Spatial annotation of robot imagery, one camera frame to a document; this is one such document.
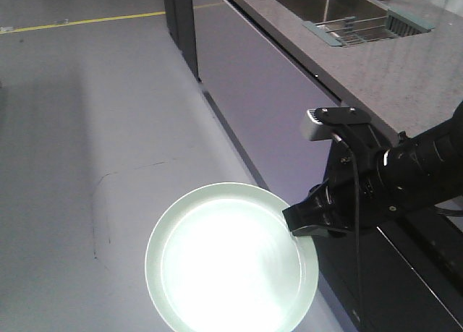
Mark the teal steel drying rack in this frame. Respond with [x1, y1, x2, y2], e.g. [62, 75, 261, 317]
[302, 8, 435, 48]

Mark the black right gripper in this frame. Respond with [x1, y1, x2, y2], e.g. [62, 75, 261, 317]
[282, 124, 391, 237]

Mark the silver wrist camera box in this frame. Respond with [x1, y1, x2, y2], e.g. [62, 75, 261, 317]
[300, 107, 371, 141]

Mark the pale green round plate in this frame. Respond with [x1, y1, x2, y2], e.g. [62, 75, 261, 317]
[145, 182, 319, 331]

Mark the grey kitchen counter cabinet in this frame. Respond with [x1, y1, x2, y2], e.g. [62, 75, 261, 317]
[164, 0, 462, 331]

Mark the black camera cable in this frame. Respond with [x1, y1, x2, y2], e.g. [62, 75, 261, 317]
[334, 131, 368, 332]

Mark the stainless steel sink basin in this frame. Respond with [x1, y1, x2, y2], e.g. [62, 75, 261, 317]
[276, 0, 386, 23]

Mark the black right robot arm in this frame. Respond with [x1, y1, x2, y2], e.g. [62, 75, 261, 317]
[283, 106, 462, 237]

